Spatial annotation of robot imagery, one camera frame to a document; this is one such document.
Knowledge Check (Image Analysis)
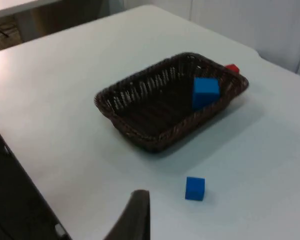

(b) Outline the large blue cube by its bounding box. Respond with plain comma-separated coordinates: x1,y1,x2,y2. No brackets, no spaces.
191,76,221,111

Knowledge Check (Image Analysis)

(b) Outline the red cube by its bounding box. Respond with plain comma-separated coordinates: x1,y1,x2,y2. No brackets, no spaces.
224,63,240,75

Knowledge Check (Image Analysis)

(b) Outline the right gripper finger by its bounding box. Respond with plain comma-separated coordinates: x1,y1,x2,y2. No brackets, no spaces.
103,189,151,240

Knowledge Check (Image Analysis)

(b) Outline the small blue cube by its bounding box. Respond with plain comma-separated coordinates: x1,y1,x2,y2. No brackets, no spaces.
184,176,206,202

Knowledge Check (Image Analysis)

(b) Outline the dark brown wicker basket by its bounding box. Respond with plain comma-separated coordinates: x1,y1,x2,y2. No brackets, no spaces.
93,51,250,154

